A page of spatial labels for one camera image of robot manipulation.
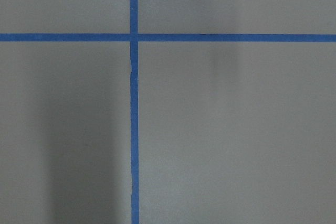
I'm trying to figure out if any blue tape line lengthwise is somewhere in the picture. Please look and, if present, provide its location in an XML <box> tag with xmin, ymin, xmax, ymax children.
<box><xmin>130</xmin><ymin>0</ymin><xmax>140</xmax><ymax>223</ymax></box>

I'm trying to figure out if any blue tape line crosswise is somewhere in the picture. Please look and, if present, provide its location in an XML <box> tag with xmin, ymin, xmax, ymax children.
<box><xmin>1</xmin><ymin>33</ymin><xmax>335</xmax><ymax>42</ymax></box>

